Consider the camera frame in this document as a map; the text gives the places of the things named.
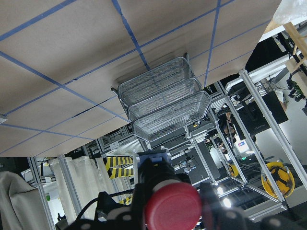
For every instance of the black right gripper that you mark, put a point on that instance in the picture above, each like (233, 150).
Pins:
(213, 216)

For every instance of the yellow hard hat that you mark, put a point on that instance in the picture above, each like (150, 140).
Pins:
(283, 178)

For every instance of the red emergency stop button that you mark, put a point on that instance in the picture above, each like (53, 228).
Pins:
(171, 202)

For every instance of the wire mesh shelf rack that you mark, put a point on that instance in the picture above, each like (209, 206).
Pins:
(163, 100)

